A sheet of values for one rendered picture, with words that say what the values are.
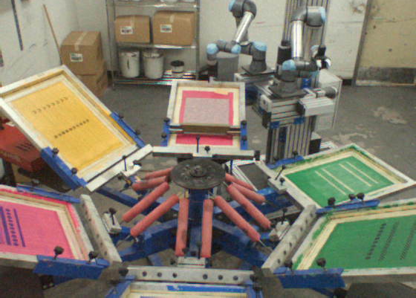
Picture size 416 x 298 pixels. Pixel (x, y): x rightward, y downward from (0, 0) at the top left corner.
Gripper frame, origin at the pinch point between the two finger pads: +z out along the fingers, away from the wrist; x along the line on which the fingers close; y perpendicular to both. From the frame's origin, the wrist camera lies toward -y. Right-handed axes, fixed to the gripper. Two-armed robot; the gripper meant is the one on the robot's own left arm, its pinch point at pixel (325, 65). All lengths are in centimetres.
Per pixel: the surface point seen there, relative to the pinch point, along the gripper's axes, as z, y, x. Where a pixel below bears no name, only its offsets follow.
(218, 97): -52, 39, 73
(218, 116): -31, 45, 73
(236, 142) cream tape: -4, 54, 60
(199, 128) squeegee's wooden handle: -7, 41, 86
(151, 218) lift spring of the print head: 97, 37, 105
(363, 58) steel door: -382, 146, -125
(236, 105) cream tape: -44, 43, 59
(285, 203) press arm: 46, 72, 32
